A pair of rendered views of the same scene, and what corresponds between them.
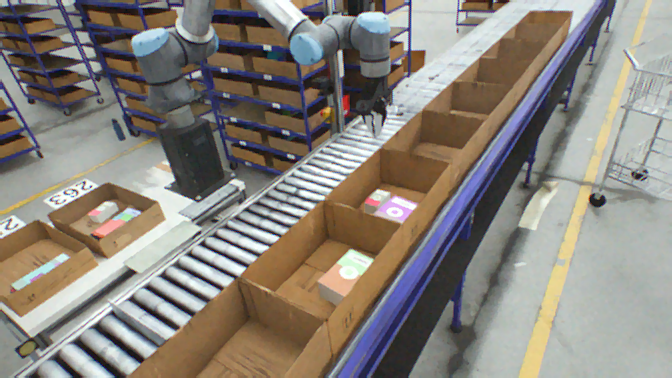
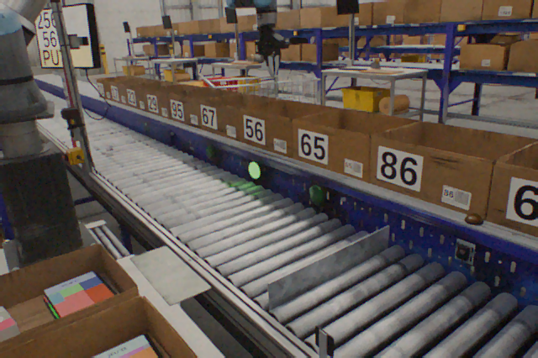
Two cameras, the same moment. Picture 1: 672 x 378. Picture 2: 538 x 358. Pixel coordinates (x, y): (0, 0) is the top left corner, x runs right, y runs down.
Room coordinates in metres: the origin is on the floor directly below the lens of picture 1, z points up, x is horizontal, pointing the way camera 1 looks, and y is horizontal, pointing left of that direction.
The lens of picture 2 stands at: (0.74, 1.61, 1.38)
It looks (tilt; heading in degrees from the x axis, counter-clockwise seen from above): 21 degrees down; 287
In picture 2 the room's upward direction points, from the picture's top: 3 degrees counter-clockwise
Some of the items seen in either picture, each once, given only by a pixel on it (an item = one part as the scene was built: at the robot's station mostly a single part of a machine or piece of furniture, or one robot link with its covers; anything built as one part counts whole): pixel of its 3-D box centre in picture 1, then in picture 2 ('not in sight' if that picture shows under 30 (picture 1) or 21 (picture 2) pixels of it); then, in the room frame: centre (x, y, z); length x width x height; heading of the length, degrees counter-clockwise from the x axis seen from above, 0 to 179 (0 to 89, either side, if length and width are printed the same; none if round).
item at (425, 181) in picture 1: (390, 199); (288, 126); (1.18, -0.18, 0.96); 0.39 x 0.29 x 0.17; 143
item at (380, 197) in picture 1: (377, 202); not in sight; (1.24, -0.14, 0.91); 0.10 x 0.06 x 0.05; 143
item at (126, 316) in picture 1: (154, 336); (334, 265); (0.86, 0.63, 0.76); 0.46 x 0.01 x 0.09; 53
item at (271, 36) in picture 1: (284, 30); not in sight; (2.90, 0.25, 1.19); 0.40 x 0.30 x 0.10; 53
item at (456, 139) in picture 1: (434, 150); (240, 115); (1.49, -0.41, 0.96); 0.39 x 0.29 x 0.17; 143
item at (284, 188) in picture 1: (318, 199); (190, 192); (1.56, 0.10, 0.72); 0.52 x 0.05 x 0.05; 53
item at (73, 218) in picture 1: (107, 217); (41, 309); (1.49, 1.02, 0.80); 0.38 x 0.28 x 0.10; 55
